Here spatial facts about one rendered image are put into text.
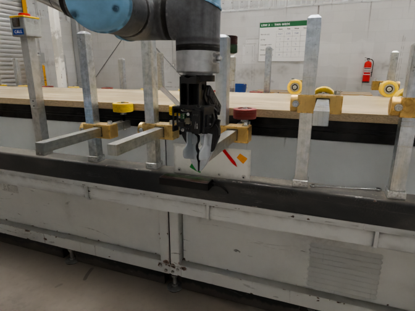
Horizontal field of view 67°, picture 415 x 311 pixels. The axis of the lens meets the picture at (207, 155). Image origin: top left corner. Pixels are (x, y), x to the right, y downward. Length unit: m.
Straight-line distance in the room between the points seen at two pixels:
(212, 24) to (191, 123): 0.19
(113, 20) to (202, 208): 0.74
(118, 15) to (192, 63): 0.17
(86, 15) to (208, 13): 0.22
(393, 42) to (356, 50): 0.70
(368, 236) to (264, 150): 0.44
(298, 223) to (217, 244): 0.50
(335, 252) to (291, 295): 0.26
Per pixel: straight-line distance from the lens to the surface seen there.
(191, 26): 0.63
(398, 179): 0.97
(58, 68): 2.64
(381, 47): 8.10
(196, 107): 0.62
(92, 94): 1.21
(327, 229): 1.05
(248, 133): 0.95
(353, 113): 1.11
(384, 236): 1.07
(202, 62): 0.63
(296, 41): 8.18
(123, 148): 0.86
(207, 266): 1.52
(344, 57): 8.08
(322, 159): 1.17
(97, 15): 0.54
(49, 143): 1.02
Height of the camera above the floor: 1.04
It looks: 16 degrees down
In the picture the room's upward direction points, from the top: straight up
